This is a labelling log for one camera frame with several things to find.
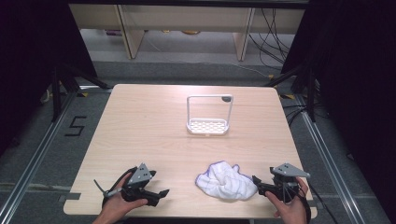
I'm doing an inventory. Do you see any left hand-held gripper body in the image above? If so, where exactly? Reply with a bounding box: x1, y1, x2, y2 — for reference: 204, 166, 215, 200
120, 162, 163, 207

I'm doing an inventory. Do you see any black metal stand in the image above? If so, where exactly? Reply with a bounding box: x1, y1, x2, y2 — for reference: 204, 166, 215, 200
50, 63, 110, 123
264, 63, 318, 123

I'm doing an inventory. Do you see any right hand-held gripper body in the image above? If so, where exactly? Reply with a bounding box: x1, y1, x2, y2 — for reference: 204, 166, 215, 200
262, 162, 311, 204

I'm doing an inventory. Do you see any person's right hand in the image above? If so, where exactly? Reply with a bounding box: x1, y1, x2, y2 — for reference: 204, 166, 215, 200
265, 176, 310, 224

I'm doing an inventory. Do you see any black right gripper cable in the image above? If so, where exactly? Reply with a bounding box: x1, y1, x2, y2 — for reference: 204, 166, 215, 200
297, 181, 339, 224

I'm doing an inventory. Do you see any white plastic rack with handle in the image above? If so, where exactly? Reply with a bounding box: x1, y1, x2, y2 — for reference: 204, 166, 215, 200
185, 93, 234, 137

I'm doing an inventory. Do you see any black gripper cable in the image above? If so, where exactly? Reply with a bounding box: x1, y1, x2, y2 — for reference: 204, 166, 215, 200
297, 181, 339, 224
93, 166, 138, 209

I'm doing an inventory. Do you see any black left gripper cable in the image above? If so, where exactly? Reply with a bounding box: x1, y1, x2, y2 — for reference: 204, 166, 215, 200
93, 166, 138, 209

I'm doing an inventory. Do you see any white cloth with purple edge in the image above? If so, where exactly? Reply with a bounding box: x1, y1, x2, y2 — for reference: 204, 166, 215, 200
195, 161, 259, 202

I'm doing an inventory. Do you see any person's left hand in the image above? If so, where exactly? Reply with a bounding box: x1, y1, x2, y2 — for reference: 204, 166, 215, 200
100, 173, 149, 220

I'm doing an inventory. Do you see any black curtain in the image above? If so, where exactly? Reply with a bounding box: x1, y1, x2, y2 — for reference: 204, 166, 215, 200
280, 0, 396, 216
0, 0, 98, 157

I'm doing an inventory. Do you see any silver metal floor rail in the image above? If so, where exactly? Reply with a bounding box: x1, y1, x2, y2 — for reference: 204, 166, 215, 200
293, 92, 363, 224
0, 90, 78, 224

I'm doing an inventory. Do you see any light wooden desk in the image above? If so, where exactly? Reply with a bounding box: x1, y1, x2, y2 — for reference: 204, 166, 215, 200
68, 3, 306, 63

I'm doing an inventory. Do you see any bundle of black cables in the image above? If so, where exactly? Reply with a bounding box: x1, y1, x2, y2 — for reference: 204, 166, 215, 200
247, 7, 297, 72

